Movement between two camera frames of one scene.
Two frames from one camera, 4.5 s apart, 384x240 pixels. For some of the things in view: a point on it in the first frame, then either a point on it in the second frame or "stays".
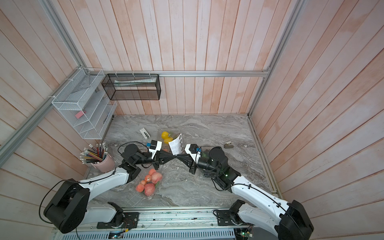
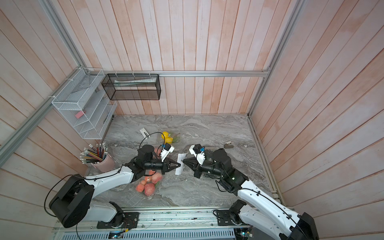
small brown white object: [228, 144] stays
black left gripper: [160, 158] → [166, 166]
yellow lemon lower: [167, 140] stays
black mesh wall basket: [132, 86] stays
